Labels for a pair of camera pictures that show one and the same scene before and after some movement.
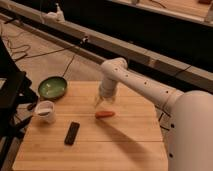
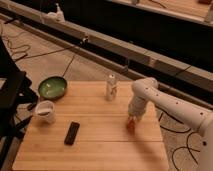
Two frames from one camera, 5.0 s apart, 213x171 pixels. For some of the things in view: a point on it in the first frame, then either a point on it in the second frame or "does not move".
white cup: [44, 111] does not move
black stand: [18, 101] does not move
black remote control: [71, 133] does not move
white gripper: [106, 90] to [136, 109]
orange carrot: [104, 114] to [131, 125]
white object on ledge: [57, 16] does not move
